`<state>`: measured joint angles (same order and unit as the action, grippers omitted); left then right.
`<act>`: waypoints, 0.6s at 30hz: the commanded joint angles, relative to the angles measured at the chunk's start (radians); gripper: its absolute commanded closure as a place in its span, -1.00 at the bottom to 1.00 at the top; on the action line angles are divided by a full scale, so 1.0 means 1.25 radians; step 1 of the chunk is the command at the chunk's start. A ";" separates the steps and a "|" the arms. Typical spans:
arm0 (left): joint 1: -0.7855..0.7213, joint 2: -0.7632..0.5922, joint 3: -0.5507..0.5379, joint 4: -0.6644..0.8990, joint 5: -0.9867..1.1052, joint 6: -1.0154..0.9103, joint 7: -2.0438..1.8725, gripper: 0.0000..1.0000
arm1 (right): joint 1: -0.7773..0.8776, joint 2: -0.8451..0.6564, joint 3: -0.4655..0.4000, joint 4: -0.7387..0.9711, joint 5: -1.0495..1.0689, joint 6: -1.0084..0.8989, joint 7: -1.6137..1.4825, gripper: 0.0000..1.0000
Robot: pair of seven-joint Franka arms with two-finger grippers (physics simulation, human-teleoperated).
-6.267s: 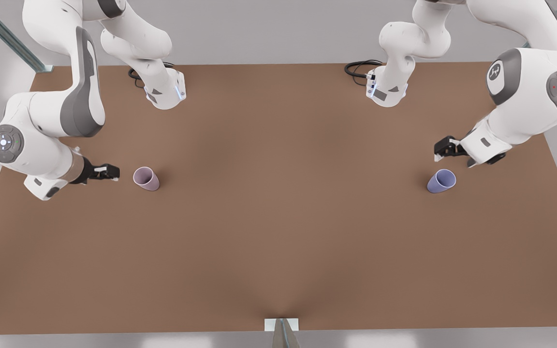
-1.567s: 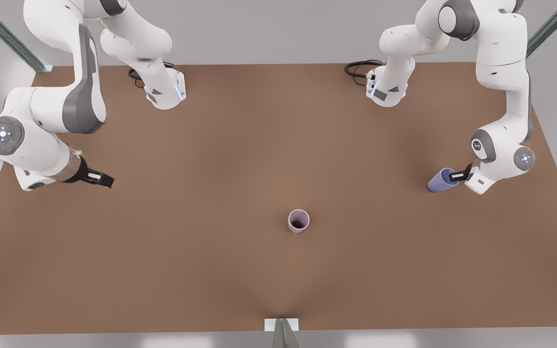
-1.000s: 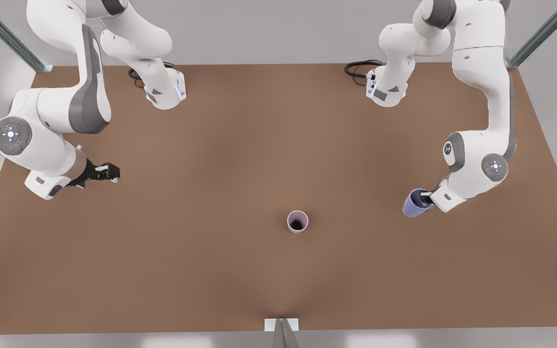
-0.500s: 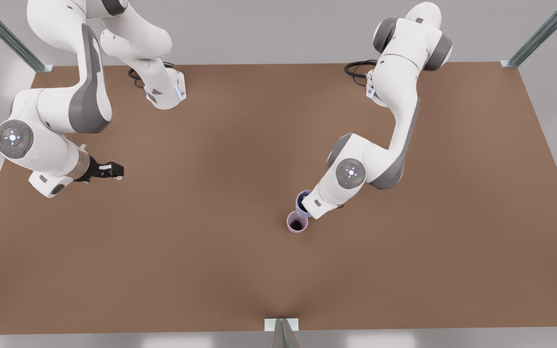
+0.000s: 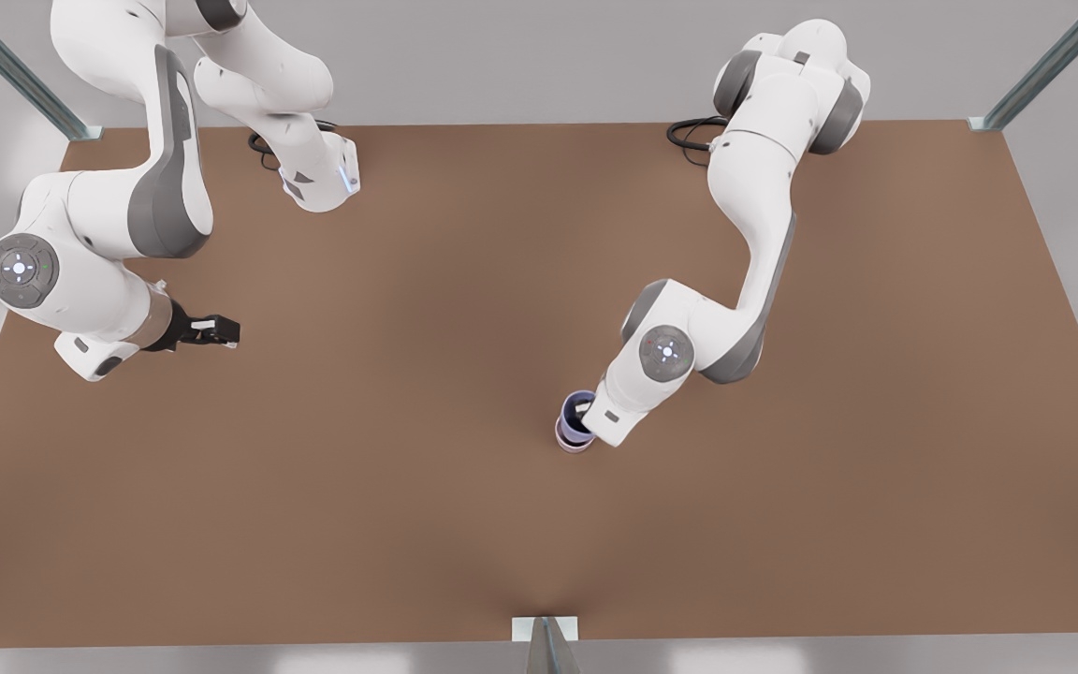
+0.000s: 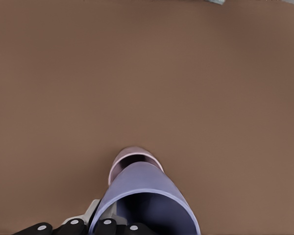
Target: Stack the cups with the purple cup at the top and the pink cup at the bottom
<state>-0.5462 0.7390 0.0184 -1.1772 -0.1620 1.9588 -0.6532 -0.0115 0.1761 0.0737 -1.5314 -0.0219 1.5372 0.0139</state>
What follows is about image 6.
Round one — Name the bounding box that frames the purple cup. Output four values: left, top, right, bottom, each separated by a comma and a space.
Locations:
88, 162, 201, 235

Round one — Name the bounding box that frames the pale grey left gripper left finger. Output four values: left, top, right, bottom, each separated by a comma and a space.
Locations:
52, 199, 101, 235

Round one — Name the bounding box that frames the pink cup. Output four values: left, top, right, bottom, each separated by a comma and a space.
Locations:
108, 146, 166, 187

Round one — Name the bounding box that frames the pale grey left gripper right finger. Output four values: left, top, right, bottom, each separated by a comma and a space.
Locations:
94, 204, 128, 235

